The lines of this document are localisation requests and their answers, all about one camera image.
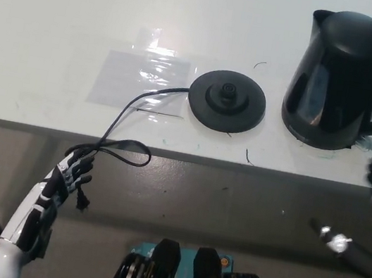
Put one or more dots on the black round kettle base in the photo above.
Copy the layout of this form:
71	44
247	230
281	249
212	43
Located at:
211	113

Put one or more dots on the transparent tape patch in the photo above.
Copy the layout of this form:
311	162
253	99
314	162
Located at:
117	77

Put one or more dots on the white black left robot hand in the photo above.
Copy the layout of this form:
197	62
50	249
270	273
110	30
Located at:
34	203

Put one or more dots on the black electric kettle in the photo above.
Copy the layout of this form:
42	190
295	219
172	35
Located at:
324	80

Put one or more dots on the black robot legs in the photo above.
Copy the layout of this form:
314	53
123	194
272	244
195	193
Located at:
164	271

